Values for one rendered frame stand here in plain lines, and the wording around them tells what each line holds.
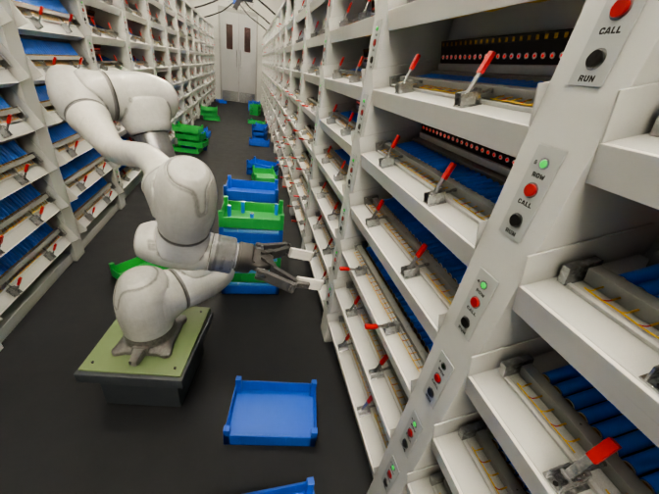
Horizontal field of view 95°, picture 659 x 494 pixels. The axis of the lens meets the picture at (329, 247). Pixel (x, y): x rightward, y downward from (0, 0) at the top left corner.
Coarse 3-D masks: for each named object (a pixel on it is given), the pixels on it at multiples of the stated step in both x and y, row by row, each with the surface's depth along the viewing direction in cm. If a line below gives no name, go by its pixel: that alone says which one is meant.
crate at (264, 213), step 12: (228, 204) 157; (240, 204) 158; (252, 204) 159; (264, 204) 160; (240, 216) 154; (264, 216) 158; (276, 216) 160; (252, 228) 145; (264, 228) 146; (276, 228) 147
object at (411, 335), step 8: (360, 248) 113; (368, 256) 108; (360, 264) 108; (368, 264) 104; (376, 272) 100; (376, 280) 98; (384, 288) 93; (384, 296) 92; (392, 304) 87; (392, 312) 86; (400, 312) 84; (400, 320) 82; (408, 328) 79; (408, 336) 78; (416, 336) 77; (416, 344) 75; (408, 352) 75; (416, 352) 74; (424, 352) 73; (416, 360) 73; (424, 360) 71
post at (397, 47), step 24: (384, 0) 82; (384, 24) 82; (432, 24) 84; (384, 48) 85; (408, 48) 86; (432, 48) 88; (384, 120) 95; (408, 120) 97; (360, 168) 102; (336, 240) 124
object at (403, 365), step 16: (352, 240) 116; (352, 256) 114; (352, 272) 105; (368, 288) 98; (368, 304) 92; (384, 304) 91; (384, 320) 86; (384, 336) 81; (400, 336) 80; (400, 352) 76; (400, 368) 73; (416, 368) 72
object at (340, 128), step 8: (336, 104) 140; (344, 104) 156; (352, 104) 157; (320, 112) 155; (328, 112) 156; (336, 112) 153; (344, 112) 153; (352, 112) 118; (320, 120) 155; (328, 120) 142; (336, 120) 149; (344, 120) 138; (352, 120) 135; (328, 128) 141; (336, 128) 133; (344, 128) 121; (352, 128) 121; (336, 136) 127; (344, 136) 120; (352, 136) 105; (344, 144) 117; (352, 144) 106
